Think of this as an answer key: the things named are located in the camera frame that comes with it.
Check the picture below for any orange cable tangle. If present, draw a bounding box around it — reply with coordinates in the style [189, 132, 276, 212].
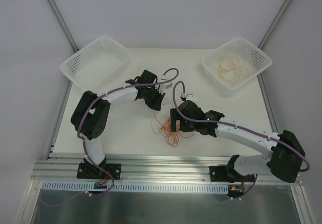
[159, 117, 194, 147]

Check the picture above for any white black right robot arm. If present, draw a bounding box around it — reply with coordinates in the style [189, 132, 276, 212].
[170, 100, 305, 183]

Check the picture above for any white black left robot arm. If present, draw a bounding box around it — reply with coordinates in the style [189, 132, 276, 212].
[70, 70, 165, 181]

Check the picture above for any white plastic basket right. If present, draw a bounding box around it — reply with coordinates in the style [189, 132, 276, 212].
[201, 37, 273, 97]

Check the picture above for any white plastic basket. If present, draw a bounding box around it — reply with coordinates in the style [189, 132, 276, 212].
[201, 37, 273, 97]
[59, 36, 131, 93]

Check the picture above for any white plastic basket left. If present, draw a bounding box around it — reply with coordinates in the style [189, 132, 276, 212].
[59, 36, 131, 93]

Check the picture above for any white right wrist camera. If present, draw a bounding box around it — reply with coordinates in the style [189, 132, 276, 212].
[180, 93, 197, 102]

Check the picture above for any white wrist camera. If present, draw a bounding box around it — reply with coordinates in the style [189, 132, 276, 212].
[180, 93, 197, 102]
[158, 76, 173, 93]

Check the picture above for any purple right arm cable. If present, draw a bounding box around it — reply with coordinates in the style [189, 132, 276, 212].
[173, 81, 310, 201]

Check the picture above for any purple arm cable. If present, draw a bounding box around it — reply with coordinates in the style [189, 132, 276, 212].
[173, 81, 310, 201]
[76, 68, 180, 197]

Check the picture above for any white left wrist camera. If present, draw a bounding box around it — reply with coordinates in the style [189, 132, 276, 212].
[158, 76, 173, 93]

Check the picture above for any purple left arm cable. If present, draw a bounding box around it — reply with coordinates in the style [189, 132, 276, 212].
[76, 68, 180, 197]

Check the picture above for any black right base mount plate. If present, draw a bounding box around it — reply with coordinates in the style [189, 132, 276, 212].
[209, 166, 255, 183]

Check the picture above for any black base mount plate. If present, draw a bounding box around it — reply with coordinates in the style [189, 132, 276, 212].
[76, 160, 122, 180]
[209, 166, 255, 183]

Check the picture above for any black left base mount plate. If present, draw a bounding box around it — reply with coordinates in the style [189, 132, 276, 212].
[76, 160, 122, 180]

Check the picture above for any aluminium table frame rail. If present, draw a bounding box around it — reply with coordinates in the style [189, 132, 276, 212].
[31, 152, 302, 186]

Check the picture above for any white slotted cable duct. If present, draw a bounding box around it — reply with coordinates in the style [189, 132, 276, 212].
[42, 181, 228, 194]

